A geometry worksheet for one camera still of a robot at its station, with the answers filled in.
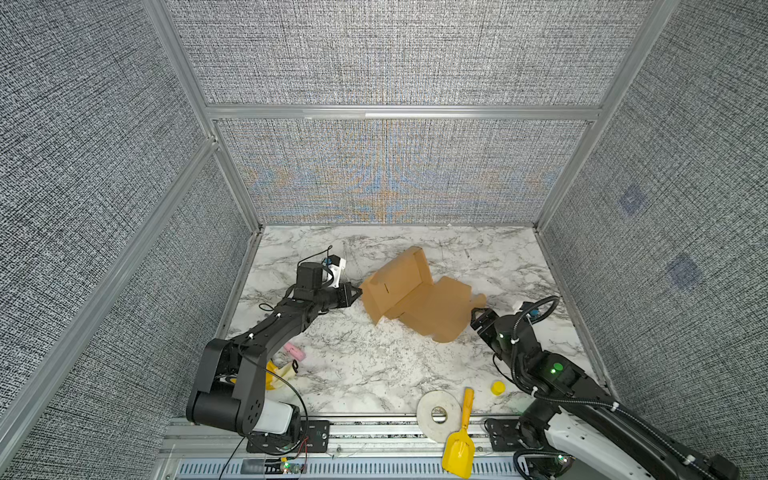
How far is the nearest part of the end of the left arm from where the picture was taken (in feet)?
2.31

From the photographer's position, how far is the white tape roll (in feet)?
2.46

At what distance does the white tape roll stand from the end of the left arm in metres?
0.34
